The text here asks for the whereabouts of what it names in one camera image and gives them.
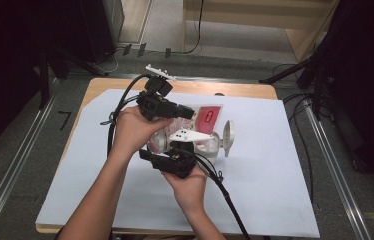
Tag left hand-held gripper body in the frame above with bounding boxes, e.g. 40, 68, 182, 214
136, 64, 180, 122

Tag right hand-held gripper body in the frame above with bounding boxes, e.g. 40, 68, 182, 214
148, 129, 215, 179

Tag red refill pouch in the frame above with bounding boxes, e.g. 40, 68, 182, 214
166, 103, 224, 134

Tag white lidded container with handle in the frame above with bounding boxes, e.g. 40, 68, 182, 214
147, 119, 235, 165

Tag person's left hand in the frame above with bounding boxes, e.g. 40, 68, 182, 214
112, 104, 175, 160

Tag person's right hand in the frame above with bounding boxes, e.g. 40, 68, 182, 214
161, 164, 209, 213

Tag dark cabinet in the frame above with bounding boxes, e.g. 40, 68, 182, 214
78, 0, 125, 64

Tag black stand legs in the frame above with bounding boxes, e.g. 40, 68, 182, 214
259, 49, 331, 118
38, 43, 109, 108

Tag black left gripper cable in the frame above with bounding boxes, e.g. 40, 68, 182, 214
100, 73, 151, 158

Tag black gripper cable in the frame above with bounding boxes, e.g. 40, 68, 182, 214
188, 151, 253, 240
100, 73, 151, 158

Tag white floor cable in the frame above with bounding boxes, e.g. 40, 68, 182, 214
106, 49, 123, 74

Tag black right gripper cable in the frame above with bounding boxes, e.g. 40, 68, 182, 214
188, 151, 253, 240

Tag black hanging cable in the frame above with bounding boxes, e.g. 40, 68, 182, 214
183, 0, 206, 55

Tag light wooden furniture frame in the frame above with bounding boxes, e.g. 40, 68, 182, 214
181, 0, 340, 63

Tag black floor cables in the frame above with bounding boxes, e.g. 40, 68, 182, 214
272, 63, 315, 203

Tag metal floor rail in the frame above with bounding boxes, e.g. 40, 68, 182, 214
0, 79, 60, 240
303, 99, 373, 240

